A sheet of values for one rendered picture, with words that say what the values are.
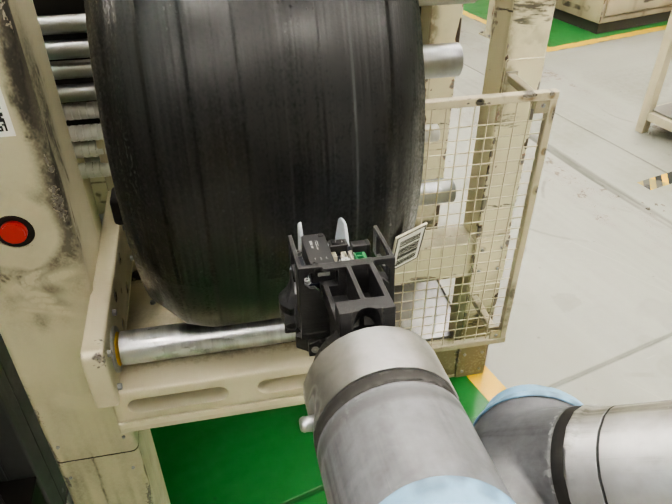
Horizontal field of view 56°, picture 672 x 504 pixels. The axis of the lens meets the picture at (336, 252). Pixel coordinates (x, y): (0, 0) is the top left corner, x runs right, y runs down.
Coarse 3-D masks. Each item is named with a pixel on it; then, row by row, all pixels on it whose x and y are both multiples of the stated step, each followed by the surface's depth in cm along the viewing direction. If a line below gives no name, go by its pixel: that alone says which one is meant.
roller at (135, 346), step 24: (120, 336) 81; (144, 336) 81; (168, 336) 81; (192, 336) 81; (216, 336) 82; (240, 336) 82; (264, 336) 83; (288, 336) 84; (120, 360) 82; (144, 360) 81
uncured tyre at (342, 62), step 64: (128, 0) 50; (192, 0) 50; (256, 0) 51; (320, 0) 52; (384, 0) 54; (128, 64) 51; (192, 64) 51; (256, 64) 52; (320, 64) 53; (384, 64) 54; (128, 128) 53; (192, 128) 52; (256, 128) 53; (320, 128) 54; (384, 128) 56; (128, 192) 56; (192, 192) 54; (256, 192) 55; (320, 192) 57; (384, 192) 59; (192, 256) 58; (256, 256) 60; (192, 320) 70; (256, 320) 74
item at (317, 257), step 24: (288, 240) 48; (312, 240) 48; (336, 240) 49; (360, 240) 48; (384, 240) 47; (312, 264) 44; (336, 264) 44; (360, 264) 44; (384, 264) 48; (312, 288) 45; (336, 288) 45; (360, 288) 41; (384, 288) 41; (312, 312) 46; (336, 312) 40; (360, 312) 40; (384, 312) 40; (312, 336) 47; (336, 336) 40
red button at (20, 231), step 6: (6, 222) 74; (12, 222) 74; (18, 222) 75; (0, 228) 74; (6, 228) 74; (12, 228) 74; (18, 228) 75; (24, 228) 75; (0, 234) 75; (6, 234) 75; (12, 234) 75; (18, 234) 75; (24, 234) 75; (6, 240) 75; (12, 240) 75; (18, 240) 76; (24, 240) 76
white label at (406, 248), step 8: (424, 224) 64; (408, 232) 64; (416, 232) 64; (424, 232) 66; (400, 240) 64; (408, 240) 65; (416, 240) 66; (400, 248) 65; (408, 248) 66; (416, 248) 67; (400, 256) 66; (408, 256) 68; (416, 256) 69; (400, 264) 68
